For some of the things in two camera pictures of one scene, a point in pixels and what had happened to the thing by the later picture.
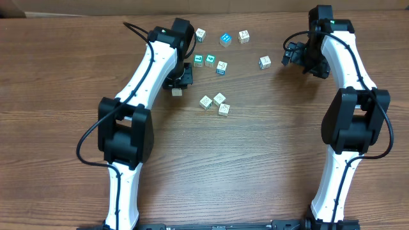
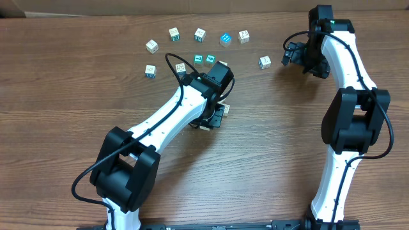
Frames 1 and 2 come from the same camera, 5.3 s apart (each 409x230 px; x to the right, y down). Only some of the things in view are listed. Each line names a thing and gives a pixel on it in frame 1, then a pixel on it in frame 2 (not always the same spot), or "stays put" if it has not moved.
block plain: x=176 y=92 to x=204 y=128
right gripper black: x=294 y=56 stays put
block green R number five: x=223 y=109 stays put
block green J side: x=200 y=34 stays put
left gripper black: x=177 y=83 to x=216 y=118
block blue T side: x=264 y=62 stays put
